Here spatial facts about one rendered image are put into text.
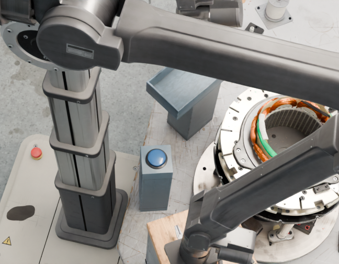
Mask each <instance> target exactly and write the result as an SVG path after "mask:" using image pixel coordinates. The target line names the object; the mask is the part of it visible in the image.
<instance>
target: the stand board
mask: <svg viewBox="0 0 339 264"><path fill-rule="evenodd" d="M187 215H188V210H185V211H182V212H179V213H176V214H173V215H170V216H167V217H163V218H160V219H157V220H155V221H152V222H148V223H147V224H146V227H147V229H148V232H149V235H150V238H151V241H152V244H153V247H154V249H155V252H156V255H157V258H158V260H159V263H160V264H170V262H169V259H168V257H167V255H166V253H165V251H164V245H165V244H167V243H170V242H172V241H175V240H178V238H177V237H176V232H175V227H174V226H176V225H178V227H179V229H180V230H181V232H182V234H183V232H184V229H185V225H186V220H187ZM252 259H253V260H254V261H255V262H254V264H255V263H256V264H257V261H256V259H255V257H254V255H253V257H252ZM223 264H238V263H233V262H229V261H224V260H223Z"/></svg>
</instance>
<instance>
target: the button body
mask: <svg viewBox="0 0 339 264"><path fill-rule="evenodd" d="M152 149H161V150H163V151H164V152H165V153H166V154H167V164H166V165H165V166H164V167H163V168H161V169H152V168H151V167H149V166H148V165H147V163H146V160H145V158H146V154H147V153H148V152H149V151H150V150H152ZM140 161H141V165H140V169H139V198H140V211H141V212H149V211H167V208H168V201H169V196H170V190H171V184H172V177H173V164H172V152H171V145H155V146H140Z"/></svg>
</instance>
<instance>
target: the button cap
mask: <svg viewBox="0 0 339 264"><path fill-rule="evenodd" d="M165 158H166V157H165V154H164V152H163V151H161V150H158V149H155V150H152V151H151V152H150V153H149V155H148V162H149V164H150V165H152V166H154V167H160V166H162V165H163V164H164V162H165Z"/></svg>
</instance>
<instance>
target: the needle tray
mask: <svg viewBox="0 0 339 264"><path fill-rule="evenodd" d="M222 82H223V80H218V79H214V78H210V77H207V76H203V75H198V74H194V73H190V72H186V71H181V70H177V69H173V68H168V67H164V68H163V69H162V70H160V71H159V72H158V73H157V74H155V75H154V76H152V77H151V78H150V79H149V80H147V82H146V91H147V92H148V93H149V94H150V95H151V96H152V97H153V98H154V99H155V100H156V101H157V102H158V103H159V104H161V105H162V106H163V107H164V108H165V109H166V110H167V111H168V115H167V123H168V124H170V125H171V126H172V127H173V128H174V129H175V130H176V131H177V132H178V133H179V134H180V135H181V136H182V137H183V138H184V139H185V140H186V141H188V140H189V139H190V138H191V137H192V136H193V135H194V134H196V133H197V132H198V131H200V130H201V129H202V128H203V127H204V126H205V125H206V124H208V123H209V122H210V121H211V120H212V118H213V114H214V109H215V106H216V102H217V98H218V94H219V89H220V85H221V83H222Z"/></svg>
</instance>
